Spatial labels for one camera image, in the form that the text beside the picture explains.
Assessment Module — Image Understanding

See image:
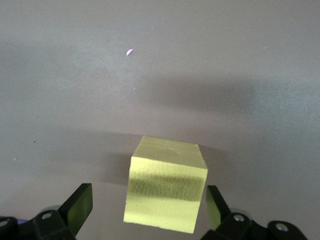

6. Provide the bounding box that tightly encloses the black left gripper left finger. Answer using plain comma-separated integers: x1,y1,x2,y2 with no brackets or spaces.
32,183,94,240

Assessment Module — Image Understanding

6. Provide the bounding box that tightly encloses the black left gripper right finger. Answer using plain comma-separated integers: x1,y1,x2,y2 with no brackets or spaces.
201,185,268,240

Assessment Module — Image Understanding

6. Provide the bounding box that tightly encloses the yellow foam cube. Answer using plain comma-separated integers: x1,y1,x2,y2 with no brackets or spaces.
122,135,209,235

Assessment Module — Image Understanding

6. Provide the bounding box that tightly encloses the purple foam cube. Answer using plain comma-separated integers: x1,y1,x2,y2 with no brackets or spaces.
0,215,30,227

